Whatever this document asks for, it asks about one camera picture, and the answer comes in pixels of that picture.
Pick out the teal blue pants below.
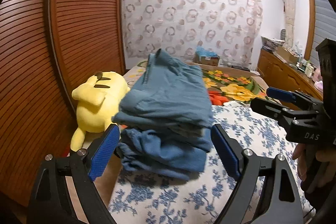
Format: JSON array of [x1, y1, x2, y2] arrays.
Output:
[[113, 49, 213, 137]]

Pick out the person's right hand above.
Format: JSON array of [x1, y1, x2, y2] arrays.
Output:
[[292, 144, 335, 194]]

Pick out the pink item on sideboard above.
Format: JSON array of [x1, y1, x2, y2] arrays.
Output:
[[312, 68, 323, 92]]

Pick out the wooden sideboard cabinet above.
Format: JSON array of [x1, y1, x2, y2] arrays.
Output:
[[257, 49, 323, 101]]

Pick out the cardboard box on sideboard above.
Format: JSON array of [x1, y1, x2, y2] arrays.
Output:
[[276, 47, 299, 64]]

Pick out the yellow plush toy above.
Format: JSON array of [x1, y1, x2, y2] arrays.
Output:
[[70, 72, 130, 152]]

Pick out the blue floral white bedspread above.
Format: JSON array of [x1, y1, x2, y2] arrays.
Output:
[[108, 102, 301, 223]]

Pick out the folded blue denim jeans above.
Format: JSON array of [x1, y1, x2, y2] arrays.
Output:
[[116, 128, 213, 181]]

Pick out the stack of newspapers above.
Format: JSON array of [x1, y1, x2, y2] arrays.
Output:
[[261, 36, 285, 52]]

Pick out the colourful floral blanket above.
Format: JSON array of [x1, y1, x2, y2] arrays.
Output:
[[65, 61, 271, 224]]

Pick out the cardboard box with blue items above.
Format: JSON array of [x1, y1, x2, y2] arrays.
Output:
[[193, 46, 220, 67]]

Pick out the brown louvered wardrobe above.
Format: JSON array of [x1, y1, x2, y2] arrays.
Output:
[[1, 0, 125, 207]]

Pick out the circle patterned sheer curtain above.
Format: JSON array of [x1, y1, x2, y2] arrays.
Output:
[[121, 0, 263, 68]]

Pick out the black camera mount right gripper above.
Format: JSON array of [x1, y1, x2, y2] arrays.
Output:
[[315, 38, 336, 118]]

